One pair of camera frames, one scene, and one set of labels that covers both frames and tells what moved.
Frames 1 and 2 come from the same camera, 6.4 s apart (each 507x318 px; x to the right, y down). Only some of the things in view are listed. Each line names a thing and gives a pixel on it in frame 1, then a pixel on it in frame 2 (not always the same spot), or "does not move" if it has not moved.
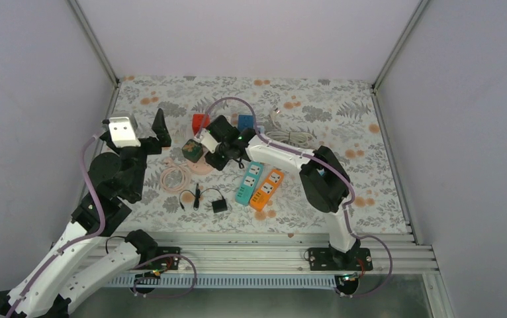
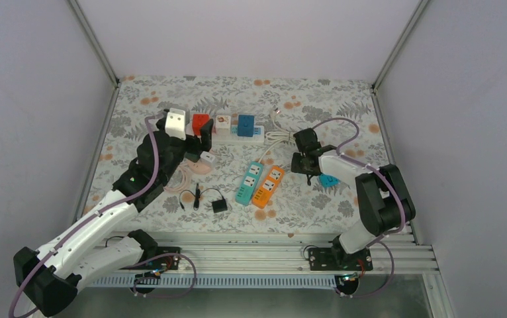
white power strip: x=122 y=132 to x=175 y=124
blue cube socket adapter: x=245 y=121 does not move
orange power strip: x=267 y=191 does not move
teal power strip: x=249 y=183 does not move
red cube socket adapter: x=199 y=122 does not move
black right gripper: x=218 y=163 to x=296 y=167
